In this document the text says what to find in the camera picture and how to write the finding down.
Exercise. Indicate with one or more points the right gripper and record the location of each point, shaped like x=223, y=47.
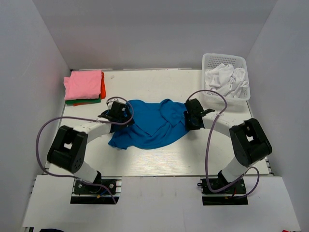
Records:
x=189, y=126

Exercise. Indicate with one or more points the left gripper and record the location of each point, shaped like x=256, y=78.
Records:
x=128, y=119

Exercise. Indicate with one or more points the blue t-shirt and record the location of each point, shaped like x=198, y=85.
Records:
x=155, y=125

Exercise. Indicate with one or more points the white t-shirt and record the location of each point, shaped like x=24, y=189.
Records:
x=226, y=80

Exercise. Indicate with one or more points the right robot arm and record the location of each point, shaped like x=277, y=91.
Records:
x=249, y=142

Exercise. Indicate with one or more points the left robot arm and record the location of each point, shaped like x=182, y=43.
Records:
x=69, y=145

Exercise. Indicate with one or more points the orange folded t-shirt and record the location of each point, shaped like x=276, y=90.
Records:
x=103, y=88

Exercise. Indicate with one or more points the green folded t-shirt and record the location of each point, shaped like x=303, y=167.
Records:
x=82, y=101

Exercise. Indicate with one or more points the pink folded t-shirt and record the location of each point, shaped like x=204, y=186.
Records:
x=83, y=85

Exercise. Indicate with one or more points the white plastic basket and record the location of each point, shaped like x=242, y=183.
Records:
x=211, y=61

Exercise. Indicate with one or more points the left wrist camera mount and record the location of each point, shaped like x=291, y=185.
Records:
x=110, y=101

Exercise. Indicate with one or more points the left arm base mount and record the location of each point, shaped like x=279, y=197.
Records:
x=91, y=195

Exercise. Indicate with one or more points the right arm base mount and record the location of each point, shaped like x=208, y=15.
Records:
x=229, y=196

